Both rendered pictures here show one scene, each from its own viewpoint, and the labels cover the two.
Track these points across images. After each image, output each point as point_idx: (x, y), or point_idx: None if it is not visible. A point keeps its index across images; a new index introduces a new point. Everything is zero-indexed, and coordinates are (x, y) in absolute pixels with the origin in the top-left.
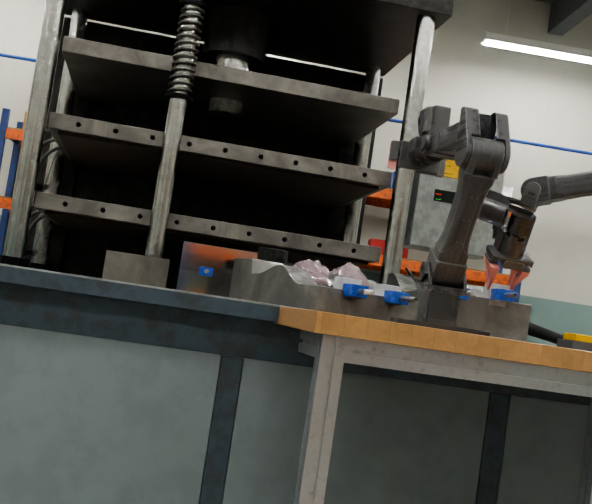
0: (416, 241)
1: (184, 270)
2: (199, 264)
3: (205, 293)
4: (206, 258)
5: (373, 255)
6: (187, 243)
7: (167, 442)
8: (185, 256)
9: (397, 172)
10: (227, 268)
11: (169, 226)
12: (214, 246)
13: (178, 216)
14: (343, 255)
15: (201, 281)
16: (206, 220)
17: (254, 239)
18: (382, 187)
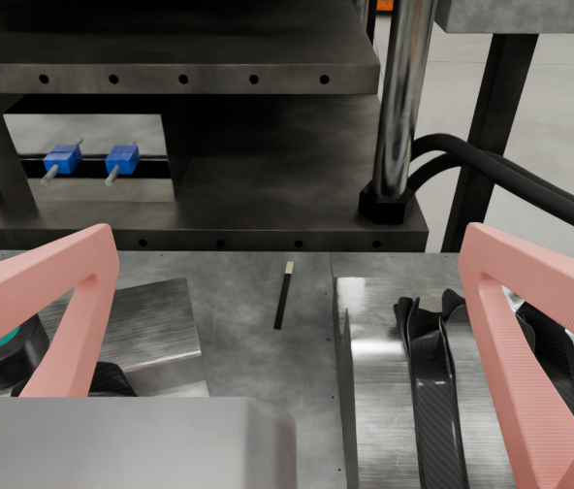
0: (460, 25)
1: (28, 162)
2: (47, 148)
3: (79, 191)
4: (54, 138)
5: (365, 82)
6: (10, 117)
7: None
8: (18, 140)
9: None
10: (97, 148)
11: None
12: (59, 114)
13: None
14: (304, 91)
15: (64, 175)
16: (24, 66)
17: (127, 88)
18: None
